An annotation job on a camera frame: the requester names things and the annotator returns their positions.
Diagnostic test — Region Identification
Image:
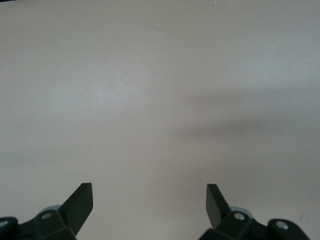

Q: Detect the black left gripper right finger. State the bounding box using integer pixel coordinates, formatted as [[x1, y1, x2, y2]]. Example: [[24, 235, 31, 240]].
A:
[[197, 183, 312, 240]]

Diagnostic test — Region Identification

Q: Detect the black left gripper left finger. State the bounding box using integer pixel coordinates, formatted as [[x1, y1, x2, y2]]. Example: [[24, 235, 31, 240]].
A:
[[0, 182, 94, 240]]

